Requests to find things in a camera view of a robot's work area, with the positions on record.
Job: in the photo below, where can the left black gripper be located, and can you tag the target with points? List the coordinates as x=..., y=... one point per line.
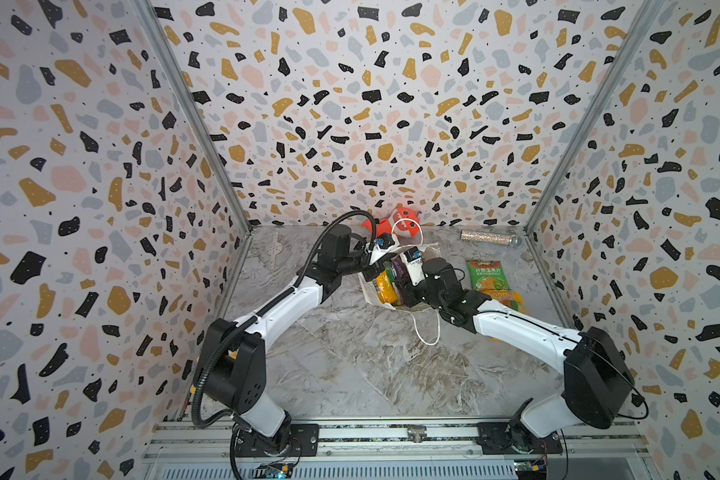
x=375, y=269

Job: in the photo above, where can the white printed paper bag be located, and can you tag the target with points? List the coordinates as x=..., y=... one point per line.
x=383, y=293

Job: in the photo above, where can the green snack packet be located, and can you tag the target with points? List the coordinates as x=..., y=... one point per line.
x=487, y=275

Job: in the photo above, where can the yellow chips packet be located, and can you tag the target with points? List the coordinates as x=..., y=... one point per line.
x=508, y=298

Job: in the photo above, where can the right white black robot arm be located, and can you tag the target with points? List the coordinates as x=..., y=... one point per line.
x=596, y=380

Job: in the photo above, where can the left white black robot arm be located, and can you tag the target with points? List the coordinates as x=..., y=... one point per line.
x=204, y=409

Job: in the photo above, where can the purple snack packet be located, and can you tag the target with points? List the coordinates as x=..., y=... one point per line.
x=402, y=280

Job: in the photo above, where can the red shark plush toy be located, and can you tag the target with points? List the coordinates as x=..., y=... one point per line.
x=402, y=221

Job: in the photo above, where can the clear glitter plastic bottle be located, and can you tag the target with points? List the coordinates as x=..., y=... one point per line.
x=508, y=239

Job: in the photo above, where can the green circuit board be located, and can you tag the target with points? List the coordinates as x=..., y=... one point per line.
x=273, y=471

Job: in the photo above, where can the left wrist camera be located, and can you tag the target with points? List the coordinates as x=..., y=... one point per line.
x=382, y=245

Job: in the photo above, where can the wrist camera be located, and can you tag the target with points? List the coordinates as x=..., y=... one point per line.
x=413, y=261
x=382, y=245

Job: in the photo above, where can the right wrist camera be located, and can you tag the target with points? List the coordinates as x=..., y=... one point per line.
x=413, y=261

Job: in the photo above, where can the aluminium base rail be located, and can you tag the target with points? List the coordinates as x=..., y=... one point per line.
x=402, y=448

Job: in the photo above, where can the left corner aluminium post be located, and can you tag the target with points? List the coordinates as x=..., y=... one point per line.
x=161, y=46

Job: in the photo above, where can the corner aluminium post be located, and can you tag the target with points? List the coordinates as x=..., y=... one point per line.
x=645, y=16
x=161, y=46

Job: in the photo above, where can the right corner aluminium post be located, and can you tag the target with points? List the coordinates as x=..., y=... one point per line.
x=645, y=16

